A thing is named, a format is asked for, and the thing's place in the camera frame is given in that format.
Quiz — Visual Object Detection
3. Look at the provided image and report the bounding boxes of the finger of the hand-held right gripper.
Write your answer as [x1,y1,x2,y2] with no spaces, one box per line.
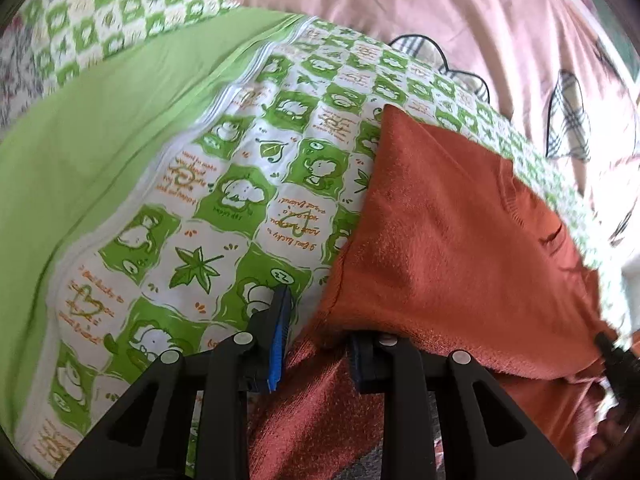
[592,331,635,407]

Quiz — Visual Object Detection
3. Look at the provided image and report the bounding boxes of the orange knit sweater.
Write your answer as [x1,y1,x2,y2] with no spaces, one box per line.
[247,104,621,480]

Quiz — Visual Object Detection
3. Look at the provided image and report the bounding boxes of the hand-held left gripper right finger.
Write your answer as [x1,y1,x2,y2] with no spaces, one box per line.
[349,331,577,480]

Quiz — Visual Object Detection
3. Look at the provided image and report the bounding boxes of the green checkered animal-print quilt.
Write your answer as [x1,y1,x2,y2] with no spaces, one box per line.
[0,7,632,480]

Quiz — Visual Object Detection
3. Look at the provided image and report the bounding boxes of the floral bed sheet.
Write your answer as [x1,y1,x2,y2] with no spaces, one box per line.
[0,14,51,128]

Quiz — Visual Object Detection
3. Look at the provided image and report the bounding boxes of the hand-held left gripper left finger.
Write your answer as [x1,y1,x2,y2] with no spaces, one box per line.
[54,284,293,480]

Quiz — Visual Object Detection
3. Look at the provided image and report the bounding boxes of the green checkered pillow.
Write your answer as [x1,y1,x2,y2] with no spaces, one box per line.
[19,0,242,87]

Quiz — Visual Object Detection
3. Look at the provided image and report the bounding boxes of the pink heart-print quilt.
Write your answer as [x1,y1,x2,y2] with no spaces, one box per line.
[215,0,640,271]

